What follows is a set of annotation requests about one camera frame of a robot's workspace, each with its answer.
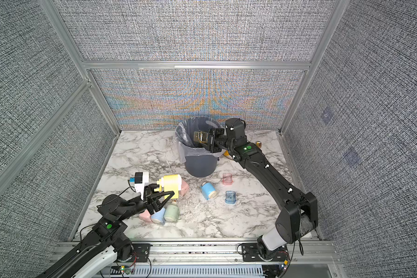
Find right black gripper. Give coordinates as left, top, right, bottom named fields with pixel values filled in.
left=200, top=128, right=238, bottom=154

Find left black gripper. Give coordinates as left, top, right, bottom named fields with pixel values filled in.
left=117, top=185, right=173, bottom=222

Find yellow pencil sharpener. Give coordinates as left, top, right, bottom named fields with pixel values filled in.
left=154, top=174, right=183, bottom=199

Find dark grey trash bin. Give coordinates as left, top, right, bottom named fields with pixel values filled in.
left=176, top=117, right=227, bottom=178

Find pink pencil sharpener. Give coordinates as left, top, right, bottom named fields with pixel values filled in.
left=179, top=180, right=190, bottom=197
left=139, top=210, right=152, bottom=223

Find bright blue pencil sharpener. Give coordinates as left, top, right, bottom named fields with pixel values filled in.
left=201, top=183, right=217, bottom=200

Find clear pink shavings tray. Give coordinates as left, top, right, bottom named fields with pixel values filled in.
left=222, top=173, right=233, bottom=185

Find clear blue shavings tray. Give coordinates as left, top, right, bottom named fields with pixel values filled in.
left=225, top=191, right=236, bottom=205

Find clear yellow shavings tray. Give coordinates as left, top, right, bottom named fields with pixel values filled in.
left=193, top=131, right=209, bottom=148

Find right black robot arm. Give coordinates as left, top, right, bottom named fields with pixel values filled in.
left=193, top=118, right=319, bottom=261

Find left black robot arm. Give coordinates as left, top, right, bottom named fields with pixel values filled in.
left=38, top=184, right=179, bottom=278

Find green pencil sharpener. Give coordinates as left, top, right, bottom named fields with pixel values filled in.
left=164, top=200, right=180, bottom=222

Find light blue pencil sharpener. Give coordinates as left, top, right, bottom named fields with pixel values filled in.
left=150, top=207, right=166, bottom=225

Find clear plastic bin liner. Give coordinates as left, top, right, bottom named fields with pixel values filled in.
left=174, top=117, right=222, bottom=163

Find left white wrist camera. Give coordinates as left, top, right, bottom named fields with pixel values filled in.
left=128, top=172, right=149, bottom=200

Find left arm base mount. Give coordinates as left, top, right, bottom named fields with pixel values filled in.
left=117, top=243, right=152, bottom=263

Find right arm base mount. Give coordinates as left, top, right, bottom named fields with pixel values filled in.
left=237, top=243, right=290, bottom=262

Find aluminium front rail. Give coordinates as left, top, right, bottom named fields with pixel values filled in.
left=55, top=239, right=341, bottom=268

